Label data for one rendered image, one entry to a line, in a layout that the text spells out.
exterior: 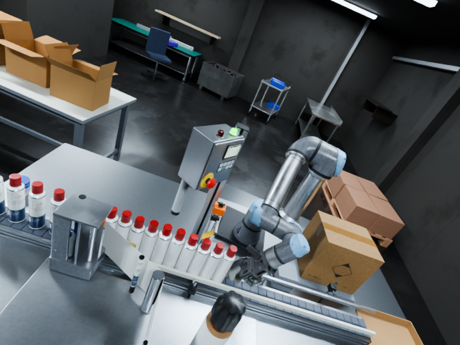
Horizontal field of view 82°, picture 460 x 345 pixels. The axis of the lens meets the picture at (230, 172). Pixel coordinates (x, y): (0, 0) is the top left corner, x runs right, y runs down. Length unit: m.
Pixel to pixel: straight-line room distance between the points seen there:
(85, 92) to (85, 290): 1.64
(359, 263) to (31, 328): 1.29
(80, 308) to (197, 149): 0.63
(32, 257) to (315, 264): 1.19
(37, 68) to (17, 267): 1.78
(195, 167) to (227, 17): 6.91
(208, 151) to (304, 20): 6.83
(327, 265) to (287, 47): 6.52
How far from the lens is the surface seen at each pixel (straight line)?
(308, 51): 7.51
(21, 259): 1.24
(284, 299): 1.31
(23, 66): 2.75
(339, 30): 7.58
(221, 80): 6.70
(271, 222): 1.06
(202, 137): 0.82
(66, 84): 2.45
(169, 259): 1.11
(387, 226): 4.08
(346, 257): 1.42
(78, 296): 1.07
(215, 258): 1.05
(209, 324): 0.87
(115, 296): 1.07
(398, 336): 1.72
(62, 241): 1.00
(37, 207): 1.17
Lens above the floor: 1.80
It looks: 29 degrees down
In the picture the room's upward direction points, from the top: 24 degrees clockwise
